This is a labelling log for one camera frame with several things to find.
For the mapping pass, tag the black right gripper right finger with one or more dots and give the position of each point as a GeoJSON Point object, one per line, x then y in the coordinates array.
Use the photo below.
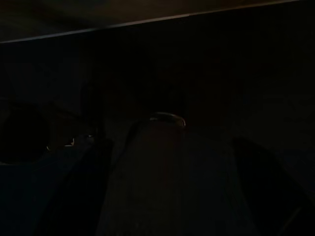
{"type": "Point", "coordinates": [273, 201]}

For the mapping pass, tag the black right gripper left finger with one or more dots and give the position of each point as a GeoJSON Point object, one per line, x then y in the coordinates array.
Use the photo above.
{"type": "Point", "coordinates": [83, 191]}

